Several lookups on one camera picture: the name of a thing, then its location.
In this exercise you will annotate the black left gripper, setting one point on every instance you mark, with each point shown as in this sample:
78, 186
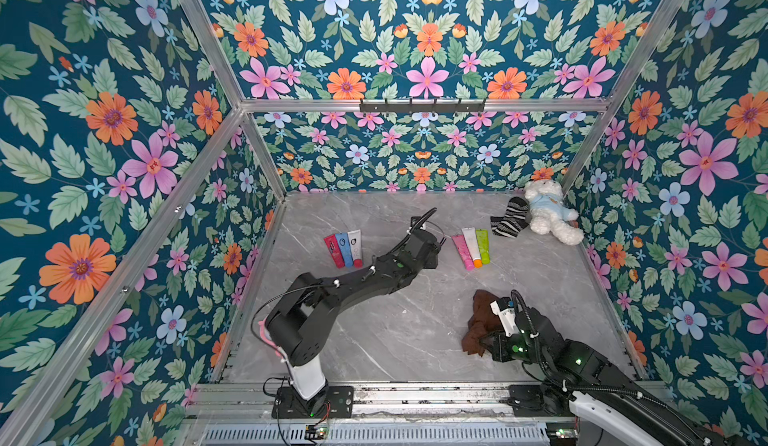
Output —
432, 256

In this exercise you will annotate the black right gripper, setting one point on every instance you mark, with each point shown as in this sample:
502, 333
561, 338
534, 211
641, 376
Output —
491, 339

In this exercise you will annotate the pink Curaprox toothpaste tube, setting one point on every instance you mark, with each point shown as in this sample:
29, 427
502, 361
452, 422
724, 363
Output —
463, 251

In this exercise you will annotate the brown cloth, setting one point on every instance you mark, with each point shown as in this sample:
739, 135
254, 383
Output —
482, 322

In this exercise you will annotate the green Curaprox toothpaste tube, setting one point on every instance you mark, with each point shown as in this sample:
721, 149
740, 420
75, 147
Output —
482, 237

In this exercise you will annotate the white tube orange cap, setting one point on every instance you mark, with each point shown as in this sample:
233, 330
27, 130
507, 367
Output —
470, 238

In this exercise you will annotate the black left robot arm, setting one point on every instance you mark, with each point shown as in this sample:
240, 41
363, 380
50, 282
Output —
299, 325

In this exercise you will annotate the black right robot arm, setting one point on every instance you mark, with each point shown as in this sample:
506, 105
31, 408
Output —
579, 381

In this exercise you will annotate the white tube red cap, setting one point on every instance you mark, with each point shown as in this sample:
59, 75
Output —
355, 242

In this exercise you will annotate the blue toothpaste tube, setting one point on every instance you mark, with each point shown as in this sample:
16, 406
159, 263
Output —
345, 249

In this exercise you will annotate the red Curaprox toothpaste tube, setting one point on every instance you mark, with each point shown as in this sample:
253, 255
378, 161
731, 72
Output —
334, 250

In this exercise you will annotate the striped black white sock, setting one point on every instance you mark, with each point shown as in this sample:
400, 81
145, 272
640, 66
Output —
515, 219

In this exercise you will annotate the white teddy bear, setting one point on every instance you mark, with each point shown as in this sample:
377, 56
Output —
549, 214

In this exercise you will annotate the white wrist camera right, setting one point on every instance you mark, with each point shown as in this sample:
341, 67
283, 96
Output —
504, 310

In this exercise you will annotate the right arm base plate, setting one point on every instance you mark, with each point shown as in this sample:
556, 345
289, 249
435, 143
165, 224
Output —
538, 400

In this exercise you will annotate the black hook rail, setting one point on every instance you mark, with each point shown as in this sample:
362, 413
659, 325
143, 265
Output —
409, 106

